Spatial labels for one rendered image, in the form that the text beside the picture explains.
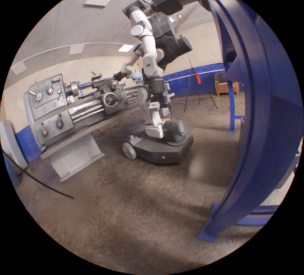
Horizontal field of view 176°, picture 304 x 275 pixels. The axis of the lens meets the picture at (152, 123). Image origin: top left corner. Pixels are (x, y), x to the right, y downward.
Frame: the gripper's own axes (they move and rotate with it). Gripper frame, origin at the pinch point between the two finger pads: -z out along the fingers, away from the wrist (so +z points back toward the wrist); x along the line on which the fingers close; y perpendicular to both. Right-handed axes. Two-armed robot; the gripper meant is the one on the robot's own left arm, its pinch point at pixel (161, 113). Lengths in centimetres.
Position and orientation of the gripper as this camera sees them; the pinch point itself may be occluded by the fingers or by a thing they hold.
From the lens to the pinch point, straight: 54.4
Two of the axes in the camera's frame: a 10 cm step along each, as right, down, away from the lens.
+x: -9.1, 0.3, 4.2
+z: -1.7, -9.4, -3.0
